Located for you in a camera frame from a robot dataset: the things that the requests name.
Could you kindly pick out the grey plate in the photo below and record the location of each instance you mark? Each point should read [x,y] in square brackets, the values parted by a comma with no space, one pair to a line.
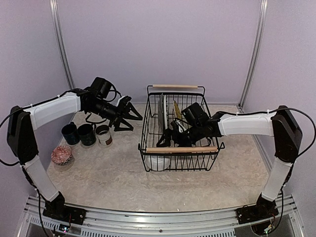
[161,107]

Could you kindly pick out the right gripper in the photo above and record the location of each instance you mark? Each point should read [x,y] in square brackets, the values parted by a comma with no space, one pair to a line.
[168,133]

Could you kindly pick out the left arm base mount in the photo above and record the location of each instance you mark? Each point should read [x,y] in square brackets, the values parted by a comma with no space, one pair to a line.
[69,214]

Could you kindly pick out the navy blue mug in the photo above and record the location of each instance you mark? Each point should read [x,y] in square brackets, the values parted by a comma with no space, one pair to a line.
[70,133]

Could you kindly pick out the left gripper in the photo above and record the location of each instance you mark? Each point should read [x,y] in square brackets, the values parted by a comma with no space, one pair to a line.
[117,119]

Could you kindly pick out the white cup with wood band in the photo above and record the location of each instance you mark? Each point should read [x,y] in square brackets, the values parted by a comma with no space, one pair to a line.
[103,135]

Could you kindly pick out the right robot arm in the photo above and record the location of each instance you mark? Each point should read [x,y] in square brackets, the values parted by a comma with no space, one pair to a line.
[280,124]

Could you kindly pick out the dark green mug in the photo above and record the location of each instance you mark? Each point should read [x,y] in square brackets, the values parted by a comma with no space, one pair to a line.
[86,134]

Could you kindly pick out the right aluminium corner post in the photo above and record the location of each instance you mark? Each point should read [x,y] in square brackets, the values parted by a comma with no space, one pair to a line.
[255,52]

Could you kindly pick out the left aluminium corner post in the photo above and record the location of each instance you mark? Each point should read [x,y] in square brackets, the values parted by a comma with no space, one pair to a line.
[62,50]

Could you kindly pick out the gold patterned plate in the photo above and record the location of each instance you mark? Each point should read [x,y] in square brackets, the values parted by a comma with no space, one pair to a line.
[177,112]

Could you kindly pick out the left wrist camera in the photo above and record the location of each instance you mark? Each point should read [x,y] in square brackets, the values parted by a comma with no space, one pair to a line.
[122,103]

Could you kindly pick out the aluminium corner post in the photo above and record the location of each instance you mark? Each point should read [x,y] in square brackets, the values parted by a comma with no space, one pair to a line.
[255,52]
[62,50]

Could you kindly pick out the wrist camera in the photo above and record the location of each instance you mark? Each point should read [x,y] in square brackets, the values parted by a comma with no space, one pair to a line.
[122,103]
[178,126]

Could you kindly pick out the black wire dish rack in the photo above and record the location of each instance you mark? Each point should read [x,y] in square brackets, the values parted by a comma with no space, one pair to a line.
[151,132]

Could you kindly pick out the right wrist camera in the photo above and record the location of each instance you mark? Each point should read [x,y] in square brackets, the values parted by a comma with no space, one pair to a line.
[178,126]

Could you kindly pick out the blue white patterned bowl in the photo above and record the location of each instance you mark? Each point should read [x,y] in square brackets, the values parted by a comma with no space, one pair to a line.
[62,155]

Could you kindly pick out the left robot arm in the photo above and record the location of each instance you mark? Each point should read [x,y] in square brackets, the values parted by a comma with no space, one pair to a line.
[24,121]

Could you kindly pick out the rear wooden rack handle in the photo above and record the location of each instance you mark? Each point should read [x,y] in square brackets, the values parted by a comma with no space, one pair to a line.
[175,86]

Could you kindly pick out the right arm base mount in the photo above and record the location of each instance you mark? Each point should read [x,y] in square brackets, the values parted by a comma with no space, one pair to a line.
[254,213]

